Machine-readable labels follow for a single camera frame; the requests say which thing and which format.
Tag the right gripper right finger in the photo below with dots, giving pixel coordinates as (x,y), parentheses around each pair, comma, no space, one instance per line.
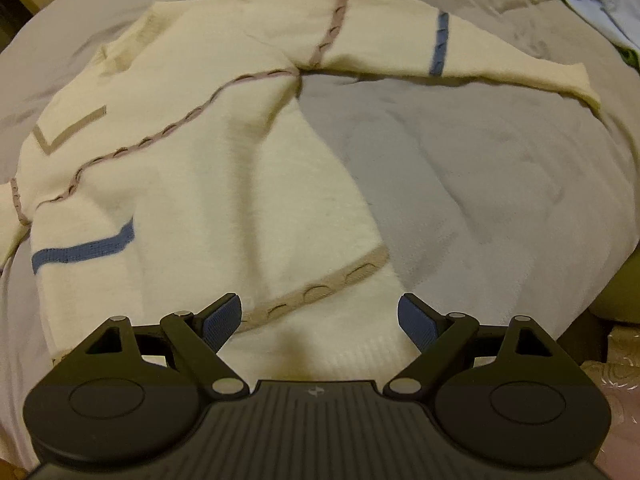
(444,343)

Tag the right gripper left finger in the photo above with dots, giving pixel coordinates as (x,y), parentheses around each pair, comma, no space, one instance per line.
(195,339)

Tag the cream knit sweater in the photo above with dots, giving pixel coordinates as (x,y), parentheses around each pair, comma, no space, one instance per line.
(178,166)

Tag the grey duvet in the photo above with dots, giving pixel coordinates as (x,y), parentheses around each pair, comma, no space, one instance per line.
(492,199)

